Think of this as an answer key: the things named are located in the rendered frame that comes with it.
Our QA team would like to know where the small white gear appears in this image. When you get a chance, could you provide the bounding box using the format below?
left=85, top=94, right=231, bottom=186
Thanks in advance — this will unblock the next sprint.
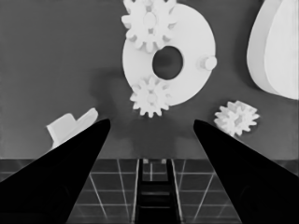
left=129, top=76, right=173, bottom=119
left=121, top=0, right=179, bottom=54
left=213, top=100, right=261, bottom=138

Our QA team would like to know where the white thin T-shaped piece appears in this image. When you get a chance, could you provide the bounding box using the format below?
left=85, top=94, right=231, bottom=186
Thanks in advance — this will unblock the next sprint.
left=46, top=107, right=99, bottom=150

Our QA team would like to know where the large thick white disc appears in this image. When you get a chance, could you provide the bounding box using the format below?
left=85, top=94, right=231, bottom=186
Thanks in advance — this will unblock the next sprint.
left=247, top=0, right=299, bottom=101

